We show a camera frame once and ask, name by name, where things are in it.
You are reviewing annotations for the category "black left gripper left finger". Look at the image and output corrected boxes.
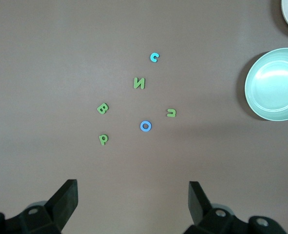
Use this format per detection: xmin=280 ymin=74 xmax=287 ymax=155
xmin=0 ymin=179 xmax=79 ymax=234

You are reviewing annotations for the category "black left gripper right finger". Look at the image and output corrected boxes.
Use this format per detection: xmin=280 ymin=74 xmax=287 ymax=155
xmin=184 ymin=180 xmax=287 ymax=234

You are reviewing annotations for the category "green foam letter P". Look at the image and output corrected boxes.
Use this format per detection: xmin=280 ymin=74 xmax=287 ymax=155
xmin=98 ymin=133 xmax=110 ymax=146

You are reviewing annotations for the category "green foam letter B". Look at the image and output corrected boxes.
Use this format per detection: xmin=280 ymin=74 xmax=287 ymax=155
xmin=96 ymin=102 xmax=110 ymax=115

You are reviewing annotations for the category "green foam letter N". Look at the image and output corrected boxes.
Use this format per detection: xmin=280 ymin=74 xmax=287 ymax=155
xmin=133 ymin=77 xmax=146 ymax=90

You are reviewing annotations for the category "blue foam letter O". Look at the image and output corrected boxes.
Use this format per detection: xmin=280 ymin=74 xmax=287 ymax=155
xmin=140 ymin=120 xmax=152 ymax=133

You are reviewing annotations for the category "green plate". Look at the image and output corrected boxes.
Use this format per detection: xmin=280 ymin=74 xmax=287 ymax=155
xmin=244 ymin=47 xmax=288 ymax=121

